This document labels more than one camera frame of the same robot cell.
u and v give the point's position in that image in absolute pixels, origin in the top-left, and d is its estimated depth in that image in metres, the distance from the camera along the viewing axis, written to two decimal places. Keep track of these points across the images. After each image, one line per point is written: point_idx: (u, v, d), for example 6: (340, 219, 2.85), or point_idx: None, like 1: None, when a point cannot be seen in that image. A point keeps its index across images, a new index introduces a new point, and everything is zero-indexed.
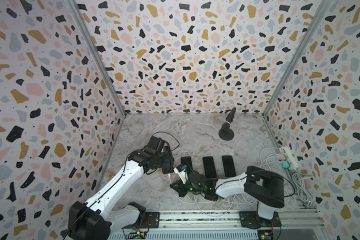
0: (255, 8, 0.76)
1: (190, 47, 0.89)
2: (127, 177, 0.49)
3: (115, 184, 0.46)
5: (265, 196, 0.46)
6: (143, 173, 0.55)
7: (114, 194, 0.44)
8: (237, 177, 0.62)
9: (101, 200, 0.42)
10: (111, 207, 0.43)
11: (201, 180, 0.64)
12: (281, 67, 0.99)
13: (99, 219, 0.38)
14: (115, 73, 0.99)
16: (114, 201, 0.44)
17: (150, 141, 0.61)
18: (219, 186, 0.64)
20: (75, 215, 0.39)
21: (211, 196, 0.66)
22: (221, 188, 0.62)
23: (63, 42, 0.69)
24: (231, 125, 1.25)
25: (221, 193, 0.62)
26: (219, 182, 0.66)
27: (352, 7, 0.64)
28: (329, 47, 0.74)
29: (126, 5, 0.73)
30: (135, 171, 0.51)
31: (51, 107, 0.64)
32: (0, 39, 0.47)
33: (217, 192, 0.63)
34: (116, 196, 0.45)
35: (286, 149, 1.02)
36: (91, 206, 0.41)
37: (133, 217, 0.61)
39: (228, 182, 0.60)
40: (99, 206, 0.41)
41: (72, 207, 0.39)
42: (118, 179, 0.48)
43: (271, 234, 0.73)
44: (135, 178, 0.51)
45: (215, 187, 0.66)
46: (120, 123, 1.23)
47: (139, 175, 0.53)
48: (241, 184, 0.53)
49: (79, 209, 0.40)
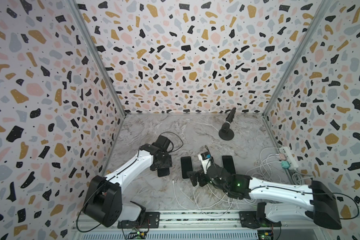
0: (255, 8, 0.76)
1: (190, 47, 0.89)
2: (140, 161, 0.55)
3: (130, 166, 0.51)
5: (339, 223, 0.42)
6: (151, 163, 0.59)
7: (129, 174, 0.49)
8: (294, 187, 0.48)
9: (119, 176, 0.47)
10: (126, 184, 0.47)
11: (223, 174, 0.54)
12: (281, 67, 0.99)
13: (118, 190, 0.42)
14: (115, 73, 0.99)
16: (129, 180, 0.48)
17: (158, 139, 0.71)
18: (257, 187, 0.53)
20: (95, 187, 0.43)
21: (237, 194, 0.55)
22: (264, 192, 0.51)
23: (63, 42, 0.69)
24: (231, 125, 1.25)
25: (257, 195, 0.52)
26: (256, 181, 0.55)
27: (353, 7, 0.64)
28: (329, 47, 0.74)
29: (126, 5, 0.73)
30: (146, 158, 0.56)
31: (51, 107, 0.64)
32: (0, 39, 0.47)
33: (251, 191, 0.53)
34: (131, 176, 0.49)
35: (286, 149, 1.02)
36: (111, 179, 0.45)
37: (134, 216, 0.61)
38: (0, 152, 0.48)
39: (276, 188, 0.50)
40: (117, 180, 0.45)
41: (92, 180, 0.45)
42: (133, 163, 0.53)
43: (271, 234, 0.73)
44: (146, 166, 0.56)
45: (248, 186, 0.54)
46: (120, 123, 1.23)
47: (148, 164, 0.58)
48: (305, 198, 0.45)
49: (99, 182, 0.43)
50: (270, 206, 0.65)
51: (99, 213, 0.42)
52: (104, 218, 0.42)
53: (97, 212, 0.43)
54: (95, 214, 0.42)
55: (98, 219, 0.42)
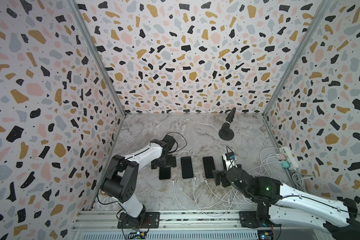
0: (255, 8, 0.76)
1: (190, 47, 0.89)
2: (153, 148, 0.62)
3: (145, 150, 0.59)
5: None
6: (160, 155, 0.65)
7: (145, 156, 0.55)
8: (329, 201, 0.46)
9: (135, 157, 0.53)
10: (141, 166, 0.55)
11: (243, 176, 0.51)
12: (281, 67, 0.99)
13: (136, 166, 0.48)
14: (115, 73, 0.99)
16: (143, 163, 0.54)
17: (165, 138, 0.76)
18: (288, 196, 0.48)
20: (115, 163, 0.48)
21: (263, 197, 0.50)
22: (296, 203, 0.47)
23: (63, 42, 0.69)
24: (230, 125, 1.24)
25: (285, 203, 0.48)
26: (287, 188, 0.50)
27: (353, 7, 0.64)
28: (329, 47, 0.74)
29: (126, 5, 0.73)
30: (157, 148, 0.63)
31: (51, 107, 0.64)
32: (0, 39, 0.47)
33: (282, 199, 0.48)
34: (145, 158, 0.55)
35: (286, 149, 1.02)
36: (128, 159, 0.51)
37: (136, 211, 0.62)
38: (0, 152, 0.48)
39: (310, 200, 0.47)
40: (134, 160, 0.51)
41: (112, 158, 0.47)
42: (147, 148, 0.61)
43: (271, 234, 0.73)
44: (156, 156, 0.63)
45: (279, 192, 0.49)
46: (120, 123, 1.23)
47: (158, 156, 0.64)
48: (342, 215, 0.43)
49: (118, 159, 0.49)
50: (277, 208, 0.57)
51: (116, 189, 0.46)
52: (121, 193, 0.46)
53: (116, 188, 0.47)
54: (112, 190, 0.46)
55: (114, 195, 0.46)
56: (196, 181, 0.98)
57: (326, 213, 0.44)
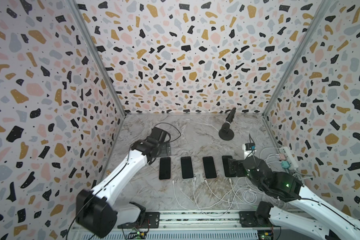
0: (255, 8, 0.76)
1: (190, 47, 0.89)
2: (131, 166, 0.49)
3: (120, 172, 0.47)
5: None
6: (146, 162, 0.54)
7: (119, 182, 0.45)
8: (346, 216, 0.44)
9: (107, 187, 0.43)
10: (117, 193, 0.44)
11: (261, 166, 0.48)
12: (281, 67, 0.99)
13: (106, 205, 0.39)
14: (115, 73, 0.99)
16: (120, 189, 0.45)
17: (152, 133, 0.62)
18: (308, 199, 0.45)
20: (82, 202, 0.40)
21: (280, 192, 0.47)
22: (314, 208, 0.44)
23: (63, 42, 0.69)
24: (230, 125, 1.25)
25: (301, 205, 0.46)
26: (308, 191, 0.47)
27: (352, 7, 0.64)
28: (329, 47, 0.74)
29: (126, 5, 0.73)
30: (140, 158, 0.51)
31: (51, 107, 0.64)
32: (0, 39, 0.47)
33: (301, 200, 0.45)
34: (122, 183, 0.45)
35: (286, 149, 1.02)
36: (98, 193, 0.42)
37: (133, 216, 0.61)
38: (0, 152, 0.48)
39: (328, 210, 0.44)
40: (105, 194, 0.42)
41: (79, 195, 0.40)
42: (123, 168, 0.48)
43: (271, 234, 0.73)
44: (139, 167, 0.52)
45: (298, 191, 0.46)
46: (120, 123, 1.23)
47: (142, 165, 0.53)
48: (357, 233, 0.41)
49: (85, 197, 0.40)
50: (280, 211, 0.64)
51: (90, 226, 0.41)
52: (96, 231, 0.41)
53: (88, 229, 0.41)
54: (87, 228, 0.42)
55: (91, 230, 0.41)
56: (196, 181, 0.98)
57: (342, 228, 0.42)
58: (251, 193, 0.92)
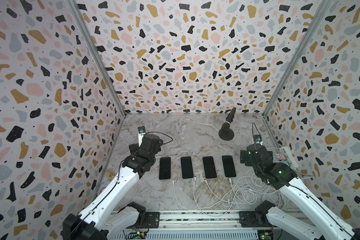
0: (255, 8, 0.76)
1: (190, 47, 0.89)
2: (122, 185, 0.48)
3: (109, 193, 0.45)
5: None
6: (138, 178, 0.53)
7: (109, 204, 0.43)
8: (337, 218, 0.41)
9: (95, 211, 0.41)
10: (108, 214, 0.43)
11: (261, 151, 0.53)
12: (281, 67, 0.99)
13: (94, 230, 0.38)
14: (115, 73, 0.99)
16: (111, 208, 0.44)
17: (142, 144, 0.57)
18: (297, 189, 0.47)
20: (69, 228, 0.38)
21: (272, 177, 0.51)
22: (300, 197, 0.46)
23: (63, 42, 0.69)
24: (230, 125, 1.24)
25: (289, 193, 0.48)
26: (300, 183, 0.48)
27: (353, 7, 0.64)
28: (329, 47, 0.74)
29: (126, 5, 0.73)
30: (131, 177, 0.50)
31: (51, 107, 0.64)
32: (0, 39, 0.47)
33: (288, 187, 0.48)
34: (111, 206, 0.44)
35: (286, 149, 1.02)
36: (85, 218, 0.40)
37: (133, 219, 0.61)
38: (0, 152, 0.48)
39: (316, 204, 0.45)
40: (93, 218, 0.40)
41: (65, 219, 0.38)
42: (113, 187, 0.47)
43: (271, 234, 0.73)
44: (131, 185, 0.50)
45: (290, 180, 0.49)
46: (120, 123, 1.23)
47: (134, 182, 0.52)
48: (341, 234, 0.40)
49: (73, 222, 0.39)
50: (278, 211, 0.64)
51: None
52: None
53: None
54: None
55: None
56: (196, 180, 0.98)
57: (326, 224, 0.42)
58: (251, 193, 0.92)
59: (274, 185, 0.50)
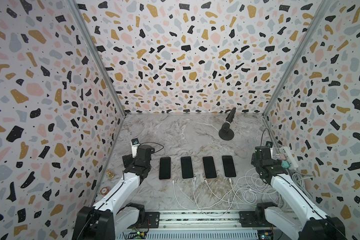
0: (255, 8, 0.76)
1: (190, 47, 0.89)
2: (128, 183, 0.54)
3: (118, 189, 0.51)
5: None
6: (139, 182, 0.59)
7: (119, 197, 0.48)
8: (314, 205, 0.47)
9: (108, 202, 0.46)
10: (118, 208, 0.47)
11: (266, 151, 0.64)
12: (281, 67, 0.99)
13: (110, 216, 0.41)
14: (115, 73, 0.99)
16: (120, 203, 0.48)
17: (138, 153, 0.65)
18: (282, 180, 0.56)
20: (84, 219, 0.40)
21: (263, 171, 0.62)
22: (283, 185, 0.54)
23: (63, 42, 0.69)
24: (230, 125, 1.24)
25: (277, 184, 0.56)
26: (288, 178, 0.57)
27: (353, 7, 0.63)
28: (329, 47, 0.74)
29: (126, 5, 0.73)
30: (134, 179, 0.57)
31: (51, 107, 0.64)
32: (0, 39, 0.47)
33: (276, 177, 0.57)
34: (120, 200, 0.48)
35: (286, 149, 1.02)
36: (100, 207, 0.44)
37: (133, 217, 0.61)
38: None
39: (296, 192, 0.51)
40: (108, 207, 0.44)
41: (79, 212, 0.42)
42: (121, 185, 0.53)
43: (271, 234, 0.73)
44: (134, 186, 0.56)
45: (280, 174, 0.59)
46: (120, 123, 1.23)
47: (136, 185, 0.58)
48: (310, 214, 0.44)
49: (87, 213, 0.41)
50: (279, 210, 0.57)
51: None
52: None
53: None
54: None
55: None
56: (196, 180, 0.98)
57: (299, 205, 0.47)
58: (251, 193, 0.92)
59: (262, 177, 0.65)
